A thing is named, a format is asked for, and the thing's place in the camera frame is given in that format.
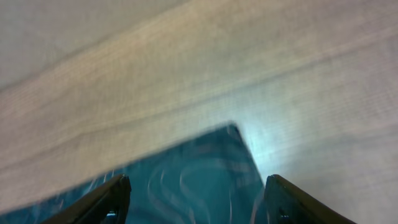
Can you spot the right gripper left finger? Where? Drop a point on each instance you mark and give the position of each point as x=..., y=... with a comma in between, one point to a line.
x=109, y=203

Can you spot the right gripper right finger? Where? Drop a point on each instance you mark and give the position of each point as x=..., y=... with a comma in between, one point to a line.
x=286, y=203

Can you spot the black orange patterned jersey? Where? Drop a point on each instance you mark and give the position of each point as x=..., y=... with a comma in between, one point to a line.
x=209, y=179

